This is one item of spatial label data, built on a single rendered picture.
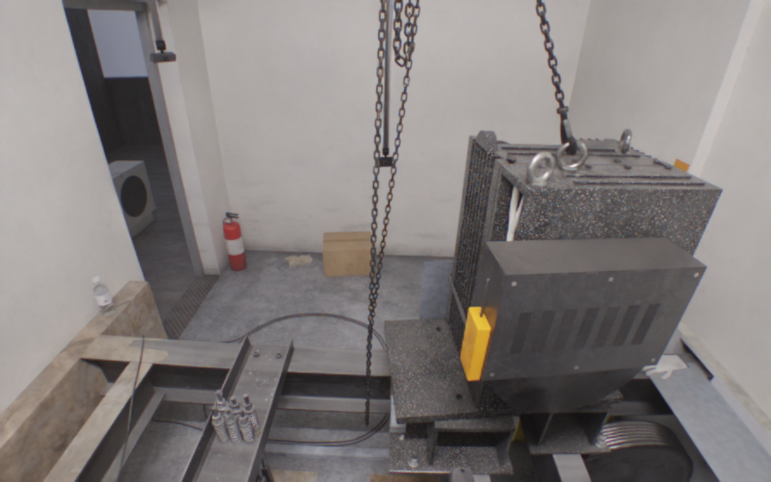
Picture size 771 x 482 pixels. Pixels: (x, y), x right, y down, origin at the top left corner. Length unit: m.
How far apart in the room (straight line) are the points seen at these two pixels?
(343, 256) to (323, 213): 0.48
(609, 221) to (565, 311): 0.24
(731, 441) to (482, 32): 2.71
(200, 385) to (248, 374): 0.38
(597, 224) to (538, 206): 0.16
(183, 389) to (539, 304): 1.67
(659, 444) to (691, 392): 0.31
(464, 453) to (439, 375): 0.28
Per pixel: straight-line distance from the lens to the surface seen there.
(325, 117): 3.22
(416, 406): 1.25
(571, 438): 1.61
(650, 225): 1.06
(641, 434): 1.81
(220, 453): 1.51
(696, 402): 2.00
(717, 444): 1.89
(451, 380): 1.33
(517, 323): 0.85
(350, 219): 3.49
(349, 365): 1.68
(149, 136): 8.19
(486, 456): 1.47
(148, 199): 4.76
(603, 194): 0.94
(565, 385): 1.08
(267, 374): 1.69
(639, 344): 1.08
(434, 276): 1.62
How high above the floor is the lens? 1.89
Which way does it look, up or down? 29 degrees down
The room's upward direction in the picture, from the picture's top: 2 degrees clockwise
